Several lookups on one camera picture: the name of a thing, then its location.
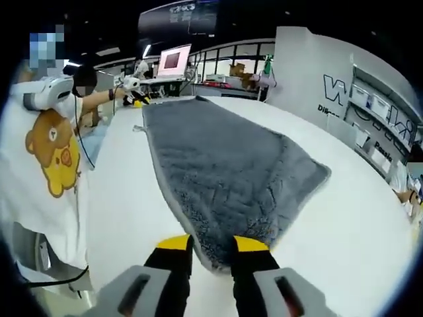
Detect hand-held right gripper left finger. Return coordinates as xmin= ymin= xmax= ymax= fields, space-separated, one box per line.
xmin=86 ymin=233 xmax=195 ymax=317

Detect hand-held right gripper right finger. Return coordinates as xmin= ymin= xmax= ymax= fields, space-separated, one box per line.
xmin=230 ymin=234 xmax=338 ymax=317

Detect grey towel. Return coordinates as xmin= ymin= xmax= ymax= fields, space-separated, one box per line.
xmin=133 ymin=94 xmax=332 ymax=274

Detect background work desk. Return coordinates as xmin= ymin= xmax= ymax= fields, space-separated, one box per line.
xmin=140 ymin=75 xmax=199 ymax=98

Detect bright computer monitor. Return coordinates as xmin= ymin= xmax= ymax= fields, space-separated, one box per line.
xmin=157 ymin=43 xmax=193 ymax=79

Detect light blue jeans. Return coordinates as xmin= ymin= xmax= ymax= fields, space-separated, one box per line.
xmin=81 ymin=125 xmax=112 ymax=162

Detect brown cardboard box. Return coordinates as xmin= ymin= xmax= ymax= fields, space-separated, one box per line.
xmin=229 ymin=61 xmax=254 ymax=89

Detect purple rolled mat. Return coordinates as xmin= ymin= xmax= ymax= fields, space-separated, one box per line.
xmin=250 ymin=73 xmax=279 ymax=88

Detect green hanging object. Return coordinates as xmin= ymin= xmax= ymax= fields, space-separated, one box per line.
xmin=263 ymin=54 xmax=276 ymax=79

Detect person in white bear shirt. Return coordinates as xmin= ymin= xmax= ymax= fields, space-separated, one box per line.
xmin=0 ymin=77 xmax=96 ymax=291

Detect metal storage rack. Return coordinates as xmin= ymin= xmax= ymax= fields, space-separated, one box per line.
xmin=342 ymin=62 xmax=423 ymax=176

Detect row of white storage bins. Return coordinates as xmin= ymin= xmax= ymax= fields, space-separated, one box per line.
xmin=350 ymin=84 xmax=423 ymax=172

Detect large dark wall display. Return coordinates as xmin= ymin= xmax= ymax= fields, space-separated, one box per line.
xmin=137 ymin=0 xmax=219 ymax=34

